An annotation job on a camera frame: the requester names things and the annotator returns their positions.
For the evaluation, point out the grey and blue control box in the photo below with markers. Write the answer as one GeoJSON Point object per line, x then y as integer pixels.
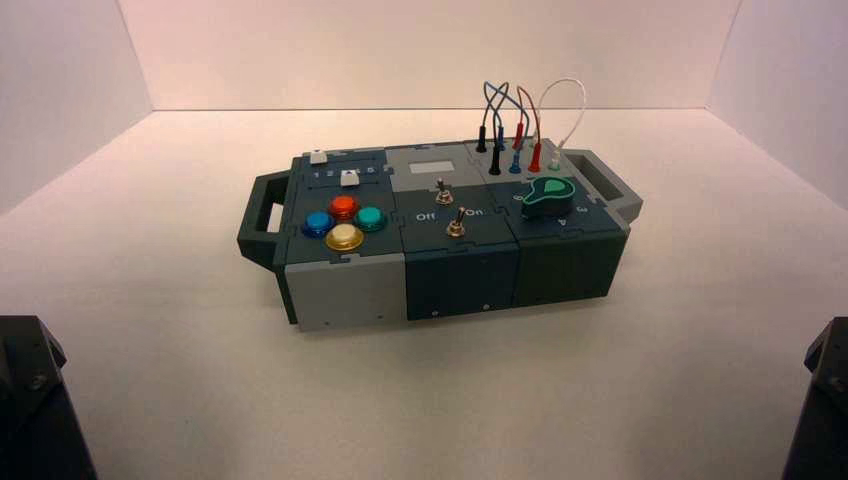
{"type": "Point", "coordinates": [344, 291]}

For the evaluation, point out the yellow round push button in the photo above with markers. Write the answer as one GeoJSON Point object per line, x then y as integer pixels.
{"type": "Point", "coordinates": [344, 236]}

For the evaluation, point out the green rotary selector knob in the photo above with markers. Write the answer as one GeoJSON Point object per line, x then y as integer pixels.
{"type": "Point", "coordinates": [546, 199]}

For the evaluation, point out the teal round push button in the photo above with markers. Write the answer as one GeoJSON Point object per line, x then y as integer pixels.
{"type": "Point", "coordinates": [370, 217]}

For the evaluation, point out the blue round push button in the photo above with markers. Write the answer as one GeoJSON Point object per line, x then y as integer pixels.
{"type": "Point", "coordinates": [318, 223]}

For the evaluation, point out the metal toggle switch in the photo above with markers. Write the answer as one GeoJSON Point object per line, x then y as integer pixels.
{"type": "Point", "coordinates": [454, 228]}
{"type": "Point", "coordinates": [442, 195]}

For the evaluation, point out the orange round push button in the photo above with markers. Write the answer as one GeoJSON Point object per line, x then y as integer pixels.
{"type": "Point", "coordinates": [344, 206]}

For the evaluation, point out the white slider knob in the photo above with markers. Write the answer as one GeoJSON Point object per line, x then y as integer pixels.
{"type": "Point", "coordinates": [349, 177]}
{"type": "Point", "coordinates": [319, 157]}

